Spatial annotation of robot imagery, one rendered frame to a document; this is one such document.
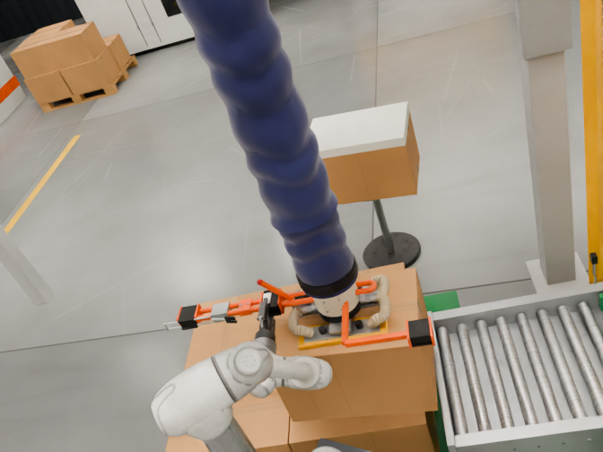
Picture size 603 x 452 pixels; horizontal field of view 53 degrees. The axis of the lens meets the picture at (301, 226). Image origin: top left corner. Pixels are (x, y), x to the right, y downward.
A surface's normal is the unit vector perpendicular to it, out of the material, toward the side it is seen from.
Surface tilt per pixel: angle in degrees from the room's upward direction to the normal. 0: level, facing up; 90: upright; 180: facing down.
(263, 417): 0
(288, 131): 83
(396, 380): 90
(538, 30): 90
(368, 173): 90
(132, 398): 0
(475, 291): 0
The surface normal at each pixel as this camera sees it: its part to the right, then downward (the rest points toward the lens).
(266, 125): 0.10, 0.44
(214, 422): 0.50, 0.48
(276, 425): -0.30, -0.75
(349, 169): -0.18, 0.65
